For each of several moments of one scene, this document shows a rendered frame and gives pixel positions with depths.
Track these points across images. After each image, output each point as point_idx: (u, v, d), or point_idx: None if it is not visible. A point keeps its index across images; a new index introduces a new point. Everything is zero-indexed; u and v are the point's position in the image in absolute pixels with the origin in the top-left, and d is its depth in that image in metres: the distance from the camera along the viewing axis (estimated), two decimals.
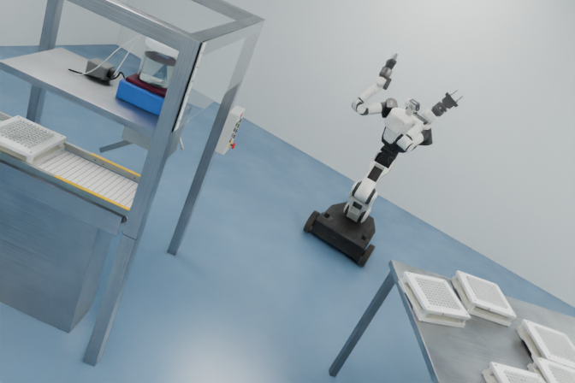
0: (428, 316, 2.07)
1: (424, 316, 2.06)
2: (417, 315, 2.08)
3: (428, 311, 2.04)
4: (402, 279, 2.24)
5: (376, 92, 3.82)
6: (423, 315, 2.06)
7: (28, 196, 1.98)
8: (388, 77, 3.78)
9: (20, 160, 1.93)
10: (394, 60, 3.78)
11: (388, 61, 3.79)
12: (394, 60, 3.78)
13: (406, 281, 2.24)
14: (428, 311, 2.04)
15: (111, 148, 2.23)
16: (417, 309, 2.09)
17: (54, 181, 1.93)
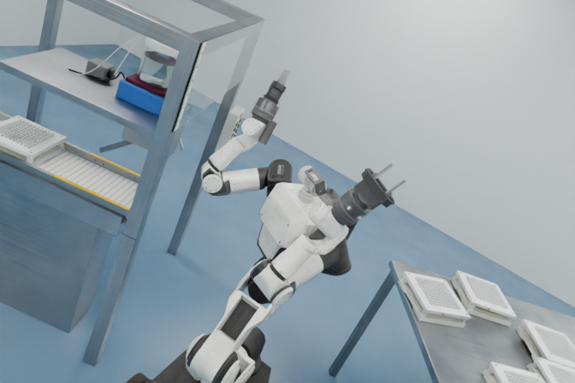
0: (428, 316, 2.07)
1: (424, 316, 2.06)
2: (417, 315, 2.08)
3: (428, 311, 2.04)
4: (402, 279, 2.24)
5: (246, 150, 1.86)
6: (423, 315, 2.06)
7: (28, 196, 1.98)
8: (269, 119, 1.81)
9: (20, 160, 1.93)
10: (284, 84, 1.82)
11: (270, 85, 1.83)
12: (282, 84, 1.82)
13: (406, 281, 2.24)
14: (428, 311, 2.04)
15: (111, 148, 2.23)
16: (417, 309, 2.09)
17: (54, 181, 1.93)
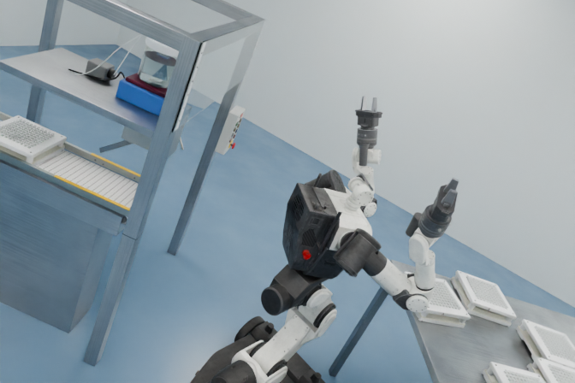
0: (428, 316, 2.07)
1: (424, 316, 2.06)
2: (417, 315, 2.08)
3: (428, 311, 2.04)
4: None
5: None
6: (423, 315, 2.06)
7: (28, 196, 1.98)
8: None
9: (20, 160, 1.93)
10: (444, 190, 1.48)
11: None
12: (445, 191, 1.48)
13: None
14: (428, 311, 2.04)
15: (111, 148, 2.23)
16: None
17: (54, 181, 1.93)
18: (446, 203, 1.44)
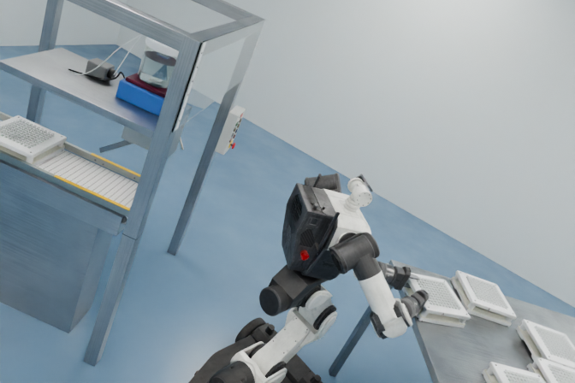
0: (428, 316, 2.07)
1: (424, 316, 2.06)
2: (417, 315, 2.08)
3: (428, 311, 2.04)
4: None
5: None
6: (423, 315, 2.06)
7: (28, 196, 1.98)
8: None
9: (20, 160, 1.93)
10: None
11: (422, 307, 2.04)
12: None
13: (406, 281, 2.24)
14: (428, 311, 2.04)
15: (111, 148, 2.23)
16: None
17: (54, 181, 1.93)
18: None
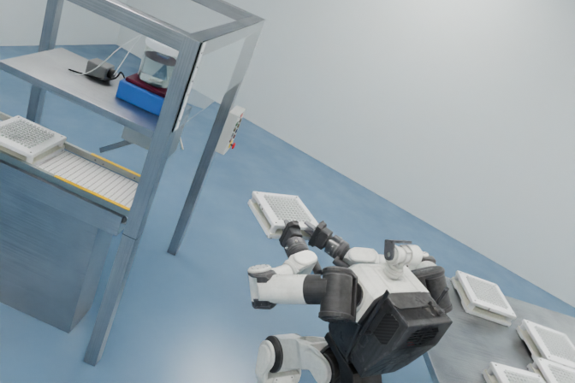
0: None
1: None
2: None
3: None
4: (274, 232, 1.94)
5: None
6: None
7: (28, 196, 1.98)
8: (334, 259, 1.96)
9: (20, 160, 1.93)
10: (311, 234, 2.01)
11: None
12: (311, 234, 2.01)
13: (275, 230, 1.96)
14: None
15: (111, 148, 2.23)
16: (309, 236, 2.04)
17: (54, 181, 1.93)
18: (315, 227, 2.01)
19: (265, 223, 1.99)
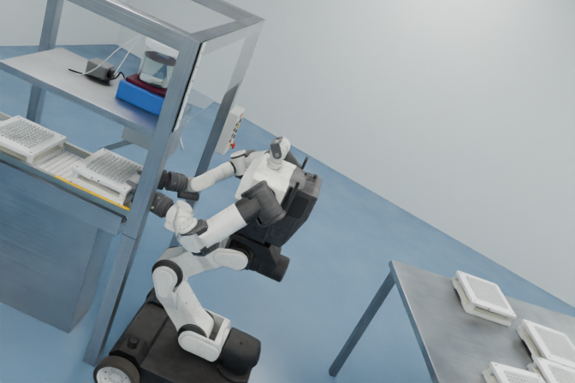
0: None
1: None
2: None
3: None
4: (125, 197, 1.94)
5: None
6: None
7: (28, 196, 1.98)
8: (177, 191, 2.16)
9: (20, 160, 1.93)
10: None
11: None
12: None
13: None
14: None
15: (111, 148, 2.23)
16: None
17: (54, 181, 1.93)
18: None
19: (109, 192, 1.93)
